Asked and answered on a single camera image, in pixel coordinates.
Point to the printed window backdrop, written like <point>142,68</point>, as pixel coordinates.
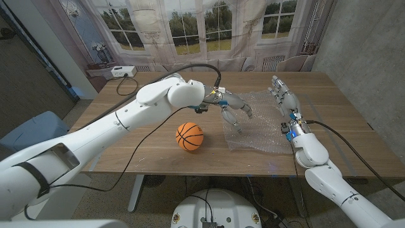
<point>190,31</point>

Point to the grey table leg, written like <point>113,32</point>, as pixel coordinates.
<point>295,196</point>

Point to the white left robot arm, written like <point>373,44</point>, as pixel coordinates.
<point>110,126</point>

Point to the white table leg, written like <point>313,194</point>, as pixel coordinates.
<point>135,193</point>

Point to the orange mini basketball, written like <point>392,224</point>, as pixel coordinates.
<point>189,136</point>

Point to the clear bubble wrap sheet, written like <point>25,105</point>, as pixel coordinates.
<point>262,133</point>

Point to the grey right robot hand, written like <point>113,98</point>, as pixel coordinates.
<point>289,101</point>

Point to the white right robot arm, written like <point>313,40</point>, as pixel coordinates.
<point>326,180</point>

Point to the white floor board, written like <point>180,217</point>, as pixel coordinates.
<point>72,196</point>

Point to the white power strip box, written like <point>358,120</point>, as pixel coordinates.
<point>123,71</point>

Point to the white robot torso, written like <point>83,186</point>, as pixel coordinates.
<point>215,209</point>

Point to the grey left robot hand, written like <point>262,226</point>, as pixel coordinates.
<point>229,99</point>

